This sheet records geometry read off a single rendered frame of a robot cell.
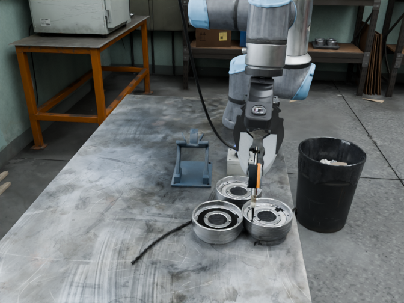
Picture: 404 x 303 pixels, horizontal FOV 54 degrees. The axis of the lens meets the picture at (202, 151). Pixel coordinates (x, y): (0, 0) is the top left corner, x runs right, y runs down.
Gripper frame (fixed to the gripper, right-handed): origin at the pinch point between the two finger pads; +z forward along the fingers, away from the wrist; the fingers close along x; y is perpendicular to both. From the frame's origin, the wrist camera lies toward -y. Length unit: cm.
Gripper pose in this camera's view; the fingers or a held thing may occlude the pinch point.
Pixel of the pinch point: (255, 170)
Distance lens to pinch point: 79.2
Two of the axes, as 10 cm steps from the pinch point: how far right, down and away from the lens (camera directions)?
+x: -9.9, -0.8, 1.0
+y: 1.2, -3.1, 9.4
